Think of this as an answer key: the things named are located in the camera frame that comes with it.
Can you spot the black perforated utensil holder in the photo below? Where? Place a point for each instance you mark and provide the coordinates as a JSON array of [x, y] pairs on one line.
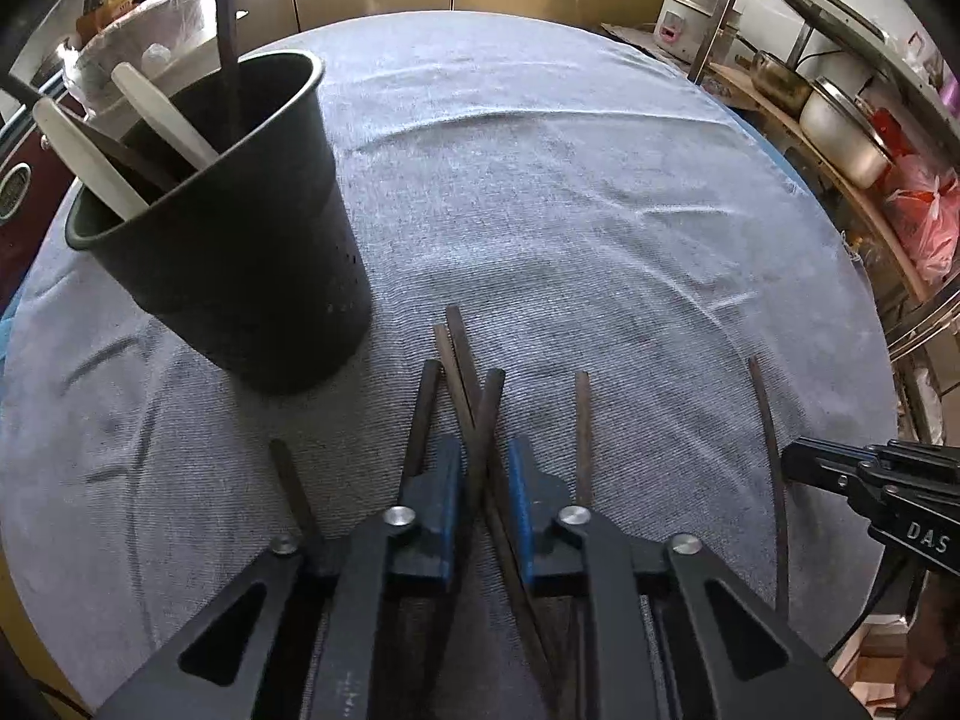
[[247, 255]]

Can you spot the large aluminium pot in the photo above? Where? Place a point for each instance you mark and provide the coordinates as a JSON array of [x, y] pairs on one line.
[[844, 135]]

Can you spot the blue table cover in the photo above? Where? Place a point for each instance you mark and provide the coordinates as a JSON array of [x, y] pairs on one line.
[[6, 330]]

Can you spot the grey tablecloth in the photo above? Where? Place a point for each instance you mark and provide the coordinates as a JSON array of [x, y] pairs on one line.
[[562, 202]]

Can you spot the white plastic spoon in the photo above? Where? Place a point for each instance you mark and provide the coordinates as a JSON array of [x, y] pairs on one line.
[[157, 109], [82, 157]]

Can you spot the wooden shelf board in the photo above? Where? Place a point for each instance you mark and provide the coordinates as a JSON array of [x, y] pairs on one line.
[[892, 240]]

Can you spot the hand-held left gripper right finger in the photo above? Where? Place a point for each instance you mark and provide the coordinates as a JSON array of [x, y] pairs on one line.
[[525, 510]]

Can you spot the small steel pot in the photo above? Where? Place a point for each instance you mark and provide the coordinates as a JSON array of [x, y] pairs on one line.
[[780, 86]]

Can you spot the plastic-wrapped metal pot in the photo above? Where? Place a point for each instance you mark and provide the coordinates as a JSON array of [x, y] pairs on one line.
[[172, 22]]

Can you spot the dark wooden chopstick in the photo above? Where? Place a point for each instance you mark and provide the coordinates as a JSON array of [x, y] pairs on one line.
[[489, 405], [127, 157], [227, 30]]

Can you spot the black flat tray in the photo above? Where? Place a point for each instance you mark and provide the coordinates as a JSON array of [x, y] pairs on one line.
[[832, 4]]

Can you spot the wooden knife block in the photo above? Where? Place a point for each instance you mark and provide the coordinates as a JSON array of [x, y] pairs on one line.
[[91, 4]]

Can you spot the bunch of dark chopsticks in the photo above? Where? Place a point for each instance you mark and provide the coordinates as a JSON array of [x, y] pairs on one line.
[[581, 427]]

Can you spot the metal shelf rack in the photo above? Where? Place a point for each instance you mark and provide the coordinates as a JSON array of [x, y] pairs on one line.
[[712, 37]]

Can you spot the pink thermos bottle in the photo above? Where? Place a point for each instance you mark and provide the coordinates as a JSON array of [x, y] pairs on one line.
[[951, 94]]

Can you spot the white rice cooker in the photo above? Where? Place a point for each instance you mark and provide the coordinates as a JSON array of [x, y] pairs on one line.
[[690, 26]]

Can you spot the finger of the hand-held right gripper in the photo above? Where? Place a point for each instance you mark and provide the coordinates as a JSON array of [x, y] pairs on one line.
[[922, 454], [825, 469]]

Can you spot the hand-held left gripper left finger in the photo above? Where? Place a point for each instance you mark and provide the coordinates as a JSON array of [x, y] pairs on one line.
[[439, 510]]

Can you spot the red plastic bag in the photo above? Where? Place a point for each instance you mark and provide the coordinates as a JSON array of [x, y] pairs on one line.
[[930, 225]]

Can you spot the dark red built-in oven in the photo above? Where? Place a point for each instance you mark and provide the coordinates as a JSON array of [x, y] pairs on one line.
[[19, 187]]

